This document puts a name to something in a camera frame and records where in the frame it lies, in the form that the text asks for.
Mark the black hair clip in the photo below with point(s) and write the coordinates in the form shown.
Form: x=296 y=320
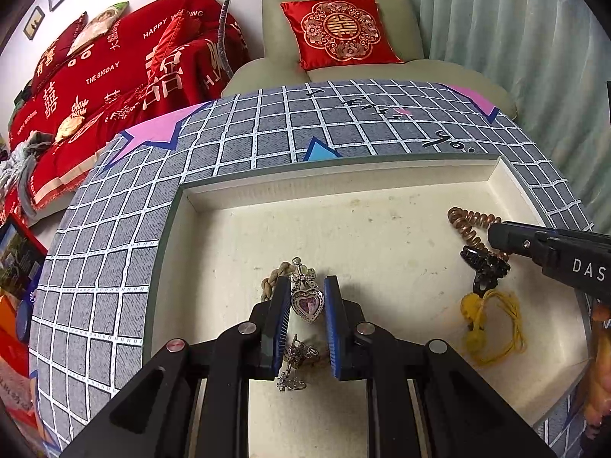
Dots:
x=484 y=265

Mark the silver flower brooch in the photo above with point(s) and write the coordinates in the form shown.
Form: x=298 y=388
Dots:
x=289 y=381

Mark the silver rhinestone brooch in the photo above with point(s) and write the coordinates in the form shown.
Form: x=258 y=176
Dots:
x=300 y=350

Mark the silver heart brooch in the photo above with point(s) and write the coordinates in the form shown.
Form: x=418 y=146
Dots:
x=308 y=303

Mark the pale green curtain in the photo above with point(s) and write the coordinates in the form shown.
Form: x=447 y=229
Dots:
x=501 y=19

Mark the red satin pillow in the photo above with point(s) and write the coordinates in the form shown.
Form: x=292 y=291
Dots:
x=52 y=57

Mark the cream round cushion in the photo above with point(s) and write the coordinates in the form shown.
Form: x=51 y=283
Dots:
x=69 y=126

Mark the orange box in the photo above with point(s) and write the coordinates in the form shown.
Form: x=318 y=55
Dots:
x=8 y=317

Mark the small picture frame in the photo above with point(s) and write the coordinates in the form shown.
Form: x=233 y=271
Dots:
x=34 y=22

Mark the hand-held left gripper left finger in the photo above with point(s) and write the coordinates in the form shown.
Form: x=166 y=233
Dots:
x=277 y=329

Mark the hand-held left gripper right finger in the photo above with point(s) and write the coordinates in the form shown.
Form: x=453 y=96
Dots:
x=338 y=329

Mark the red embroidered cushion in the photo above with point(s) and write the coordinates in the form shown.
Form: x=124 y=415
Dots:
x=341 y=28

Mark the gooseneck camera stand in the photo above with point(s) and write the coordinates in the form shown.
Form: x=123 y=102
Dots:
x=224 y=19

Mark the person's right hand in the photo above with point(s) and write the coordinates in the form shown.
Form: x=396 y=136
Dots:
x=601 y=367

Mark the pile of clothes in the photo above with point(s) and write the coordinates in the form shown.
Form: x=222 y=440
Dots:
x=19 y=162

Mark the small red pillow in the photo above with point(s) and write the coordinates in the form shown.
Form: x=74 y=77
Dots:
x=174 y=38

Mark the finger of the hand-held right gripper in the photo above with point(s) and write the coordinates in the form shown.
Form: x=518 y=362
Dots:
x=513 y=241

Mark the red printed sofa blanket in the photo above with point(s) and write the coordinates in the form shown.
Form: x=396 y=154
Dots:
x=133 y=57

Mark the box with picture lid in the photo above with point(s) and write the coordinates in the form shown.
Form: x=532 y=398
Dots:
x=19 y=257

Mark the cream figure pillow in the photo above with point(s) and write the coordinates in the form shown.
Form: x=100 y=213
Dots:
x=100 y=24

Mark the grey checked tablecloth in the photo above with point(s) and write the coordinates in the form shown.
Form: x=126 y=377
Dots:
x=119 y=248

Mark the grey tray with cream lining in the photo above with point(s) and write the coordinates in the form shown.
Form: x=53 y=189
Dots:
x=382 y=229

